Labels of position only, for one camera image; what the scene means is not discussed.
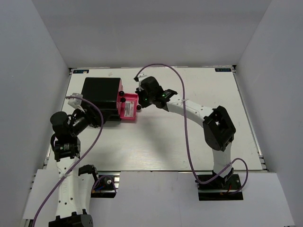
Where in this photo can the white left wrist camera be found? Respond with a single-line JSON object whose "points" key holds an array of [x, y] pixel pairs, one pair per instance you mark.
{"points": [[75, 101]]}

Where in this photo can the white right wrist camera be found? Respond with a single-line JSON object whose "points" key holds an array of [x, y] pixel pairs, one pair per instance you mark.
{"points": [[139, 78]]}

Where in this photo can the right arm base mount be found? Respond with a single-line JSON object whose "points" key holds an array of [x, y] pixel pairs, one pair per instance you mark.
{"points": [[214, 191]]}

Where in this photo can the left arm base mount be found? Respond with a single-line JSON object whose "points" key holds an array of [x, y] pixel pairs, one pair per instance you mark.
{"points": [[107, 186]]}

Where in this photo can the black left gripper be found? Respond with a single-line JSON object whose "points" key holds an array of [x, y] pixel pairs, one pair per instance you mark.
{"points": [[93, 117]]}

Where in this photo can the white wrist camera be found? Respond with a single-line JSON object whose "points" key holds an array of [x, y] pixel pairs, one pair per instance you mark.
{"points": [[139, 78], [75, 101]]}

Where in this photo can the clear false eyelash box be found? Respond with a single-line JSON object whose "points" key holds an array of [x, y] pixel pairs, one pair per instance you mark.
{"points": [[129, 109]]}

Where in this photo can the pink black makeup drawer organizer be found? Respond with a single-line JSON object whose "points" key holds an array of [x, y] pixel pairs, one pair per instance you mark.
{"points": [[109, 96]]}

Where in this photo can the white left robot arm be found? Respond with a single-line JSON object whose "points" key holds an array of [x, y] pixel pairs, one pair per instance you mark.
{"points": [[75, 182]]}

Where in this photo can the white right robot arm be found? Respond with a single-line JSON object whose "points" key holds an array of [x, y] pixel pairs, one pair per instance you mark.
{"points": [[216, 123]]}

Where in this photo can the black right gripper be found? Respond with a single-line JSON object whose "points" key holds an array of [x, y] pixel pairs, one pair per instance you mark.
{"points": [[141, 102]]}

